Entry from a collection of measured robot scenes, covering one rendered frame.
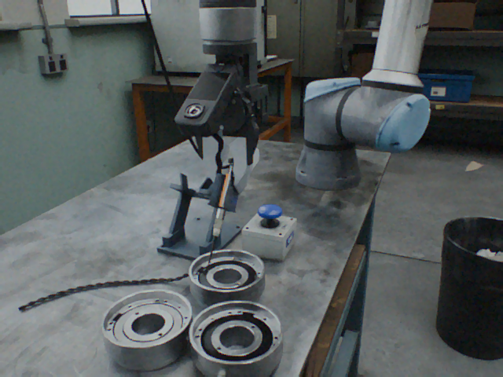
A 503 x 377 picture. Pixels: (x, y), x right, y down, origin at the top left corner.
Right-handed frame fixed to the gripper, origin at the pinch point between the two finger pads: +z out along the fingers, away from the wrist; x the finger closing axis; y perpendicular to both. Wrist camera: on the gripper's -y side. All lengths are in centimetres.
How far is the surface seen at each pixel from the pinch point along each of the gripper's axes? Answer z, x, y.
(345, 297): 38, -12, 32
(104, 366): 13.0, 2.7, -25.5
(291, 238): 10.8, -7.4, 7.3
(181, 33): -11, 133, 186
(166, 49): -2, 145, 185
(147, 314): 10.3, 1.5, -18.7
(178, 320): 10.3, -2.5, -18.0
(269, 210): 5.7, -4.2, 5.9
